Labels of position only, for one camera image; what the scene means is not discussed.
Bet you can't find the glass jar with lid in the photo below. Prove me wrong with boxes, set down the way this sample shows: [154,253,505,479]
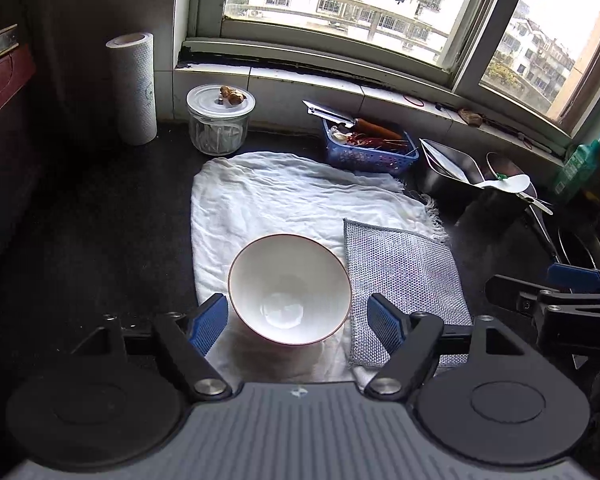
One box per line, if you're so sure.
[186,84,257,156]

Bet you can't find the red rubber band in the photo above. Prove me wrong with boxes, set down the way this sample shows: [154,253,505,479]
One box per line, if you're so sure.
[403,94,425,108]

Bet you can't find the ginger piece on lid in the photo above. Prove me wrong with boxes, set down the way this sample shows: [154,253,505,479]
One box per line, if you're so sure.
[220,86,246,106]

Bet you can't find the white rice spoon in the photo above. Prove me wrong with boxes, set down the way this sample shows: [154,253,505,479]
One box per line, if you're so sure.
[476,174,553,216]

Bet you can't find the brown item on sill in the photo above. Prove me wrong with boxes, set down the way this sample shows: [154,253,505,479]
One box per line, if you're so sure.
[457,108,483,128]

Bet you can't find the blue plastic basket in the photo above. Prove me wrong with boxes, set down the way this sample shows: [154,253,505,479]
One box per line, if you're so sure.
[322,119,419,177]

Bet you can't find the white fringed cloth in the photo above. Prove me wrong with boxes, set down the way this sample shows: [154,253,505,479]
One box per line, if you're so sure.
[190,152,448,387]

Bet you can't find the red kitchen appliance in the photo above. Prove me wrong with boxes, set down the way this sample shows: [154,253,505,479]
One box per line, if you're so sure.
[0,24,36,110]

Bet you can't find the white ceramic bowl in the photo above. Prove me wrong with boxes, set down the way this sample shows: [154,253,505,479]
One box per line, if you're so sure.
[227,234,352,347]

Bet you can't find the stainless steel container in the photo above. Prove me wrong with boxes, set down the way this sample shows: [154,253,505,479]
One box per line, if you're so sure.
[415,138,484,216]

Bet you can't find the silver mesh scrubbing cloth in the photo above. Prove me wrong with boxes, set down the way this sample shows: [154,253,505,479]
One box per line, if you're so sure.
[343,220,471,370]

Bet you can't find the paper towel roll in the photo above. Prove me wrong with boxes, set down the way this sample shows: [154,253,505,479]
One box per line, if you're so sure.
[106,32,157,145]

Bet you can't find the green bottle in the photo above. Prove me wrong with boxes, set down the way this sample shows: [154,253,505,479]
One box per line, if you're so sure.
[553,134,600,200]

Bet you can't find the steel peeler tool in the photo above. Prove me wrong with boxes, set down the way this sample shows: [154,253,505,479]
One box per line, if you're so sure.
[303,101,355,129]

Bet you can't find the dried red chilies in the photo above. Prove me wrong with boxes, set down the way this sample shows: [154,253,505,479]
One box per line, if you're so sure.
[344,132,412,154]

